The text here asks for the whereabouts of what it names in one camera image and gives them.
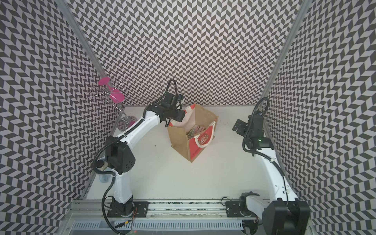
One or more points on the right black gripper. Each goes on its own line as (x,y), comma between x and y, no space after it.
(243,125)

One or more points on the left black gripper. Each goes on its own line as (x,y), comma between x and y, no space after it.
(180,117)

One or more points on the burlap red tote bag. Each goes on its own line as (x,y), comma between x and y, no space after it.
(190,148)

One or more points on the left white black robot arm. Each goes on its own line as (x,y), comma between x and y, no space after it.
(117,158)

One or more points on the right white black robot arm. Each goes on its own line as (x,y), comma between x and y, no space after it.
(284,213)

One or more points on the green folding fan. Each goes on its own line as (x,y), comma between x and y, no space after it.
(192,132)

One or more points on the pink blue folding fan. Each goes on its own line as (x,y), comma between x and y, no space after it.
(200,129)

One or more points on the blue roll of tape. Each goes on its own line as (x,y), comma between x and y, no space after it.
(102,166)

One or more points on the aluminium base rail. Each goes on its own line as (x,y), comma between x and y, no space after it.
(170,209)

